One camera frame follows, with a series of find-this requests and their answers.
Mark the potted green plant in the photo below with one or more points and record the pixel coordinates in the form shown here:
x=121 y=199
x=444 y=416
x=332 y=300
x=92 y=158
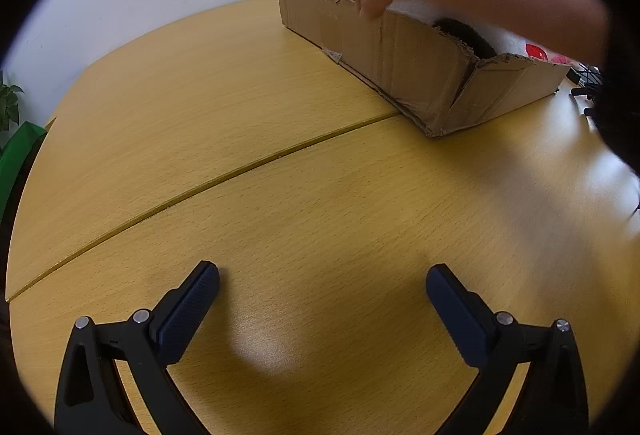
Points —
x=7 y=100

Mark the red object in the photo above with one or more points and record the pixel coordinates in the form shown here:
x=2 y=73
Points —
x=540 y=52

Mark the panda plush toy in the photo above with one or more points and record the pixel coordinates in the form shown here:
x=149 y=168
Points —
x=465 y=35

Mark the cardboard box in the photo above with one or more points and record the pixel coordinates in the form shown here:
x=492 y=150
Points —
x=400 y=60

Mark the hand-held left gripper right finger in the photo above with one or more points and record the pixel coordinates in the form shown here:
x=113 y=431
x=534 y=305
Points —
x=457 y=315

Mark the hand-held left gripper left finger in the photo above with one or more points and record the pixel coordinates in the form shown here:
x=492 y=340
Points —
x=187 y=315

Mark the person's right forearm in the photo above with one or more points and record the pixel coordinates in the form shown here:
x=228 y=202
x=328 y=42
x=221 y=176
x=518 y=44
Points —
x=580 y=15

